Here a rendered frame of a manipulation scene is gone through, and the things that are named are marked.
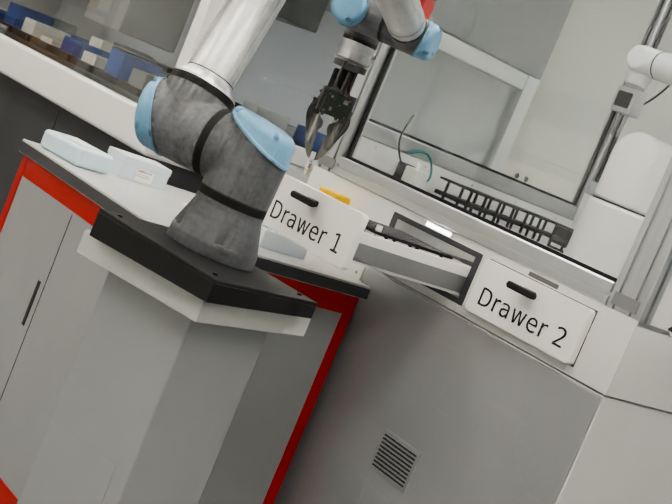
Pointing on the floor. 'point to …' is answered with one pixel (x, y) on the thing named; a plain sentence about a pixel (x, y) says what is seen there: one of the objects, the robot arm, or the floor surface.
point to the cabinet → (465, 419)
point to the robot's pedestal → (147, 391)
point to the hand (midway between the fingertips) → (313, 152)
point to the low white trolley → (236, 443)
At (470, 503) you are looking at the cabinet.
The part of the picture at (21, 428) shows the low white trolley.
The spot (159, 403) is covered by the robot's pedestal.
